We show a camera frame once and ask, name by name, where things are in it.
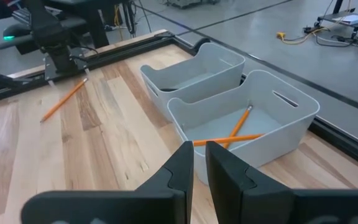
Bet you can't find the black computer mouse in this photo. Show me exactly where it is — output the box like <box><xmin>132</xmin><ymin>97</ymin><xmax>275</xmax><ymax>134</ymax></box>
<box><xmin>2</xmin><ymin>24</ymin><xmax>33</xmax><ymax>42</ymax></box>

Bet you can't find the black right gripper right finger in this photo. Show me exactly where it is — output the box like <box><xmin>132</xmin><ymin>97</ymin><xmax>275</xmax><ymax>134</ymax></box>
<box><xmin>206</xmin><ymin>141</ymin><xmax>293</xmax><ymax>224</ymax></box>

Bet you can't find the grey plastic bin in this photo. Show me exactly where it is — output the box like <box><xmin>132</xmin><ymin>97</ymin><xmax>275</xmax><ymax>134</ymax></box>
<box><xmin>140</xmin><ymin>42</ymin><xmax>246</xmax><ymax>122</ymax></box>
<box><xmin>167</xmin><ymin>70</ymin><xmax>320</xmax><ymax>185</ymax></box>

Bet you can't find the black wheeled cart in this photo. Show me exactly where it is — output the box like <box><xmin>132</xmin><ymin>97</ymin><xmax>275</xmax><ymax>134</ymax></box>
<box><xmin>314</xmin><ymin>0</ymin><xmax>358</xmax><ymax>32</ymax></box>

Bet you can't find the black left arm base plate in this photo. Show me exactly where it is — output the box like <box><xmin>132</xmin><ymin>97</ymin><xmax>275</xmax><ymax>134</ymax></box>
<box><xmin>44</xmin><ymin>46</ymin><xmax>90</xmax><ymax>82</ymax></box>

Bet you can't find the white paper stack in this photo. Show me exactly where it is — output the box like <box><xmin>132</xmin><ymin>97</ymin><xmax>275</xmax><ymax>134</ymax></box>
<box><xmin>332</xmin><ymin>14</ymin><xmax>358</xmax><ymax>26</ymax></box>

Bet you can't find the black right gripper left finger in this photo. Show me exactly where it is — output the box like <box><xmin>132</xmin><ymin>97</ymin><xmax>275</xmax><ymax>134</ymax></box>
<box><xmin>137</xmin><ymin>141</ymin><xmax>195</xmax><ymax>224</ymax></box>

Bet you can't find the yellow floor cable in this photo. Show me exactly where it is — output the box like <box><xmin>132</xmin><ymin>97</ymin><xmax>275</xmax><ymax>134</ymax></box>
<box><xmin>276</xmin><ymin>27</ymin><xmax>334</xmax><ymax>45</ymax></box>

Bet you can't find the orange pencil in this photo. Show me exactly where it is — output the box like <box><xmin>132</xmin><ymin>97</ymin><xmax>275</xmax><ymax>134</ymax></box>
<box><xmin>39</xmin><ymin>77</ymin><xmax>89</xmax><ymax>123</ymax></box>
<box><xmin>193</xmin><ymin>133</ymin><xmax>264</xmax><ymax>147</ymax></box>
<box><xmin>223</xmin><ymin>105</ymin><xmax>254</xmax><ymax>149</ymax></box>

